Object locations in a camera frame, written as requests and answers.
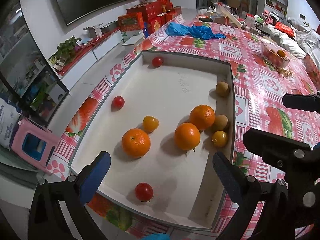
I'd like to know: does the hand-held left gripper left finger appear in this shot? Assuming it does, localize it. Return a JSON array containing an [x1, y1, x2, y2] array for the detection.
[[28, 151, 112, 240]]

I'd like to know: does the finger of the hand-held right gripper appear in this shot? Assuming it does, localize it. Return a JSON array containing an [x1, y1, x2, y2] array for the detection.
[[282, 94, 320, 111], [243, 128, 320, 180]]

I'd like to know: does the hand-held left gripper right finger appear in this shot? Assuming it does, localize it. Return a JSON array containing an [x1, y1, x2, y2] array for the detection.
[[212, 151, 290, 240]]

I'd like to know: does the yellow cherry tomato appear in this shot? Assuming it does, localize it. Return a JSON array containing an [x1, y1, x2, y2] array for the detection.
[[143, 115, 160, 133], [211, 130, 228, 147]]

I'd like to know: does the red cherry tomato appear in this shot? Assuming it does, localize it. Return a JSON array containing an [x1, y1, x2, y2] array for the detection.
[[111, 96, 125, 110], [151, 56, 164, 68], [135, 182, 154, 202]]

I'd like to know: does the kiwi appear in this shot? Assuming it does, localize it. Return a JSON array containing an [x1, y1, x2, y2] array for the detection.
[[216, 81, 230, 97], [211, 114, 228, 133]]

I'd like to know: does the white shallow tray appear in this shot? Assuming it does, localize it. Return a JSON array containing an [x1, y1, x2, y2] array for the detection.
[[67, 50, 236, 231]]

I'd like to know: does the person's left hand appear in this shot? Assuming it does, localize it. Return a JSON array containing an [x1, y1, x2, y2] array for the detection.
[[142, 233, 171, 240]]

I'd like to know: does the pile of dried peels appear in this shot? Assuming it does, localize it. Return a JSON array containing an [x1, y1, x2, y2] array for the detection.
[[269, 61, 295, 77]]

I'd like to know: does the strawberry print plastic tablecloth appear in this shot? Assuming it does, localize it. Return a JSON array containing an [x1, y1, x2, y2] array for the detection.
[[46, 15, 320, 240]]

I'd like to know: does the glass bowl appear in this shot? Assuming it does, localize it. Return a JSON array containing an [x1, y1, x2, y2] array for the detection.
[[261, 41, 290, 68]]

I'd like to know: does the grey covered sofa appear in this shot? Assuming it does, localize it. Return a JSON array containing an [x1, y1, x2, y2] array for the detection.
[[260, 15, 320, 63]]

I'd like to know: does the red cloth bag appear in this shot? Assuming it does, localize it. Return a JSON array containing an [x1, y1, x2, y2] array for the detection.
[[274, 22, 295, 36]]

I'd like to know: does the pile of clothes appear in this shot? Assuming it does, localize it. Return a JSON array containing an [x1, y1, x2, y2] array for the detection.
[[262, 9, 279, 24]]

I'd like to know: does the white printed plastic bag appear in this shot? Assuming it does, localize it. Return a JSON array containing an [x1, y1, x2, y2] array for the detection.
[[0, 96, 22, 151]]

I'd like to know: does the white television cabinet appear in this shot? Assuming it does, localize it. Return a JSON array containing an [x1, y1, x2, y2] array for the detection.
[[56, 27, 130, 90]]

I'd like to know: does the clear plastic bag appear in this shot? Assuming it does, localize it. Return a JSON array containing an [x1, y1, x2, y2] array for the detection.
[[217, 4, 242, 27]]

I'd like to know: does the red cabinet runner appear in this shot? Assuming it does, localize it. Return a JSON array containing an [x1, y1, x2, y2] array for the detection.
[[58, 29, 120, 75]]

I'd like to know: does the green potted plant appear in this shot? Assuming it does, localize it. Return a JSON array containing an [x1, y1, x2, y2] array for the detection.
[[49, 36, 82, 68]]

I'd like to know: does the open cardboard box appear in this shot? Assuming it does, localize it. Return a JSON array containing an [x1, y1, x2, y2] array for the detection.
[[83, 21, 120, 37]]

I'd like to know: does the stack of red gift boxes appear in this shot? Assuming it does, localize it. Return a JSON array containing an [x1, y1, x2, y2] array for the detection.
[[117, 0, 182, 38]]

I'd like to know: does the fruit wall painting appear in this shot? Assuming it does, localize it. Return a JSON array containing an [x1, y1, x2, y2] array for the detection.
[[265, 0, 287, 12]]

